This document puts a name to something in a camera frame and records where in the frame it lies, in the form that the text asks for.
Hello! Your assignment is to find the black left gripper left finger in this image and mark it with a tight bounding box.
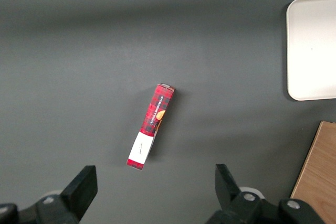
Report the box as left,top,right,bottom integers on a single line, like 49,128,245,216
34,165,99,224

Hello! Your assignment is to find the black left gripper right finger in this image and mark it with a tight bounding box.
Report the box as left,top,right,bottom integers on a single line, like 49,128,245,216
206,164,280,224

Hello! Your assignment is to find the wooden board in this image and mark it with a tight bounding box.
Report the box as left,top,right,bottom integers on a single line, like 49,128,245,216
290,120,336,224

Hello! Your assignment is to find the red plaid shortbread box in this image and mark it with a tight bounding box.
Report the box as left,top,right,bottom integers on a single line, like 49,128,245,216
125,83,176,171

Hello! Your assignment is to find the white rounded plastic tray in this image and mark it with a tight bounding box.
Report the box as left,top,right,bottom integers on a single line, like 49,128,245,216
286,0,336,101

